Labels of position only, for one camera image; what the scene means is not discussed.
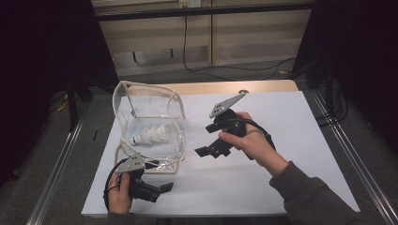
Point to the black horizontal bar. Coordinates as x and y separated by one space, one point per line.
203 12

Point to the person's left hand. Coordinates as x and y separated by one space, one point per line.
120 197

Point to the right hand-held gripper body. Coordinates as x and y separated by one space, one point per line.
230 123

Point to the white wall socket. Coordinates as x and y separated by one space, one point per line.
190 3

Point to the white feather shuttlecock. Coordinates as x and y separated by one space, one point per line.
162 132

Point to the person's right hand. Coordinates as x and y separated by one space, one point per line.
259 146

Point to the wooden table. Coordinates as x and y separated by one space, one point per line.
200 87

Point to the black metal stand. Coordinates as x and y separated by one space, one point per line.
72 103
328 90

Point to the clear plastic bag beige trim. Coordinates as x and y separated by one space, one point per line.
150 106

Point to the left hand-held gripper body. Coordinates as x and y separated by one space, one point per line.
144 189

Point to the white shuttlecock dark band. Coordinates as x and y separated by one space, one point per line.
140 139

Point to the black curtain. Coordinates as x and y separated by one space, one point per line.
40 62
359 47

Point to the metal floor rail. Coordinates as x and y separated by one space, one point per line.
56 168
353 162

